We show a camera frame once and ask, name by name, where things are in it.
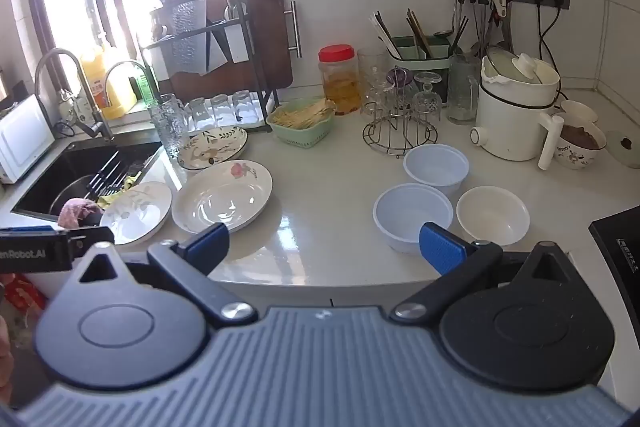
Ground white electric cooker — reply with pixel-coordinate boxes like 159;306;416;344
469;47;566;171

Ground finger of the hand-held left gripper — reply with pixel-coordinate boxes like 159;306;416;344
69;227;116;255

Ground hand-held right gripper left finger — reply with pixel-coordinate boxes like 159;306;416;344
64;222;261;329

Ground yellow detergent bottle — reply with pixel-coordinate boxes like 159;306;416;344
80;47;137;120

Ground grey leaf plate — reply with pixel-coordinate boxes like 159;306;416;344
99;181;173;247

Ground steel bar handle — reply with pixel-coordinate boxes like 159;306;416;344
285;1;303;58

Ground black induction cooktop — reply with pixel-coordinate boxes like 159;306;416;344
588;205;640;313

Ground bundle of tan sticks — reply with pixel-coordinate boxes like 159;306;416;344
272;98;335;128

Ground white ceramic bowl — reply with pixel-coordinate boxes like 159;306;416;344
455;186;531;248

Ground purple tinted glass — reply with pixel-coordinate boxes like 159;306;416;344
387;67;415;102

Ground textured glass tumbler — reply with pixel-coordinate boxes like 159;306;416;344
148;93;191;159

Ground tall clear glass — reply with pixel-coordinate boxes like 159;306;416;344
356;48;391;105

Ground bundle of dark chopsticks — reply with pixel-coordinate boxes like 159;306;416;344
450;17;470;55

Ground black sink drying rack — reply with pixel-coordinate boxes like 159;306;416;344
87;151;161;204

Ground glass pot lid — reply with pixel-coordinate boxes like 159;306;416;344
605;127;640;170

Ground short steel faucet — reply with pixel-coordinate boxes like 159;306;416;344
104;61;161;108

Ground green utensil holder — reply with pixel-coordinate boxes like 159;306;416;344
389;34;453;76

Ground yellow green cloth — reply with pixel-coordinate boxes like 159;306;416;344
97;174;143;208

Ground deer and leaf pattern plate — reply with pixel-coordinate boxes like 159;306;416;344
176;125;249;172

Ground metal wire glass rack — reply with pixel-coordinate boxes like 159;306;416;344
361;99;438;158

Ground brown wooden cutting board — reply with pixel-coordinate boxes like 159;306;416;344
167;0;294;105

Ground pink flower plate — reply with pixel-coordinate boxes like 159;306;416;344
171;159;274;235

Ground translucent plastic bowl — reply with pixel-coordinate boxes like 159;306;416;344
403;144;471;198
372;184;455;255

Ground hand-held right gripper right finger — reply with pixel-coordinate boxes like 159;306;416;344
389;221;594;326

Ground light green plastic basket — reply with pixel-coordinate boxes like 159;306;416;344
265;99;337;149

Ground white countertop appliance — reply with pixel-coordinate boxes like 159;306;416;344
0;94;56;184

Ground plain white bowl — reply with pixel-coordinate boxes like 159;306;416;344
560;99;599;125

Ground bundle of white chopsticks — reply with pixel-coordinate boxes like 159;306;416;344
369;12;401;58

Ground clear stemmed glass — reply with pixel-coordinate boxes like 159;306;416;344
414;72;444;124

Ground hammered steel cleaver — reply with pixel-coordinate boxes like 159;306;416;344
170;0;208;68

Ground black power cables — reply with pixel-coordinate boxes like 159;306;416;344
535;0;571;100

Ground black kitchen sink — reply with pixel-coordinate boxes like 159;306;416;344
10;139;163;229

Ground person's left hand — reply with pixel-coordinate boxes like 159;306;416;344
0;317;16;390

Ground red lid plastic jar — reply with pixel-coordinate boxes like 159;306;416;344
318;44;362;116

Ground red printed bag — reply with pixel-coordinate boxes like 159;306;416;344
0;274;48;323

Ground tall steel spring faucet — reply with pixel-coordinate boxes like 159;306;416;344
34;48;116;142

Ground green plastic bottle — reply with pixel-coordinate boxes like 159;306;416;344
131;69;160;104

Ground patterned ceramic bowl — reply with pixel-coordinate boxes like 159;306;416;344
552;119;607;170

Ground black metal dish rack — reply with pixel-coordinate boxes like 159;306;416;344
140;0;281;132

